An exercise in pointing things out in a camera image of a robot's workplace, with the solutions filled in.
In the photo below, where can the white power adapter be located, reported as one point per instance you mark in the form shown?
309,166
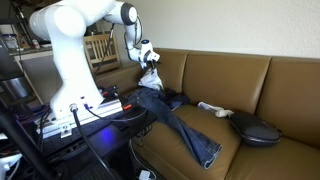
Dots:
144,175

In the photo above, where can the blue denim jeans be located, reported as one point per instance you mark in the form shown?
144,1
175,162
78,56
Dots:
173,121

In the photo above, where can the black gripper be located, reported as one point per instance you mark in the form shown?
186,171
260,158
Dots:
152,63

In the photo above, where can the aluminium robot base mount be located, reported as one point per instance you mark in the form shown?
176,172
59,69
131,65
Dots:
93,111

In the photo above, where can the red white can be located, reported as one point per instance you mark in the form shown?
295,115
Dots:
35,44

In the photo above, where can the white towel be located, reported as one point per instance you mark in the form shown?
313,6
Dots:
151,81

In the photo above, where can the black robot table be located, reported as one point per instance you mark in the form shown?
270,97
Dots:
110,136

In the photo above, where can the wooden slatted chair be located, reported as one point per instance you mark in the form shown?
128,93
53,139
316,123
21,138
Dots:
100,55

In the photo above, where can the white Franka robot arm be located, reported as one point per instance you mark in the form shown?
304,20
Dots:
70,60

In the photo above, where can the black oval cushion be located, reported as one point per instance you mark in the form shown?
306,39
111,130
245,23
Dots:
255,130

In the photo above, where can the brown leather sofa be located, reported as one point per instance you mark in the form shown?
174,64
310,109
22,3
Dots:
226,80

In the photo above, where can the black box with red button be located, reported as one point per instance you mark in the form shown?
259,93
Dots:
111,92

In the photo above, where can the grey kitchen counter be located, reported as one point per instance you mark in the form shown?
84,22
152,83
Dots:
36,70

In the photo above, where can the black tripod pole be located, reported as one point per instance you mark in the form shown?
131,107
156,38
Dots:
20,140

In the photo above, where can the clear storage jar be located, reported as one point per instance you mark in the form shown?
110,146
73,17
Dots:
10,41

